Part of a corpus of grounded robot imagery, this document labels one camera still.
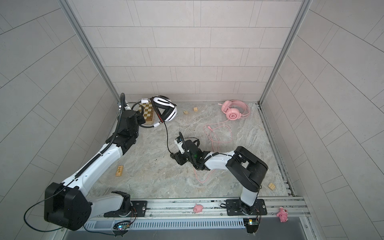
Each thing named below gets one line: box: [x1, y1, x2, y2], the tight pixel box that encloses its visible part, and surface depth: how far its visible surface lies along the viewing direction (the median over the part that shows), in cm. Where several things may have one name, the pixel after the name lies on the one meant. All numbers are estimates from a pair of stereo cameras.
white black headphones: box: [131, 95, 178, 128], surface depth 75 cm
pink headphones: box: [218, 100, 251, 121], surface depth 107 cm
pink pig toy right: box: [276, 206, 289, 223], surface depth 69 cm
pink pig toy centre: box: [193, 203, 204, 213], surface depth 72 cm
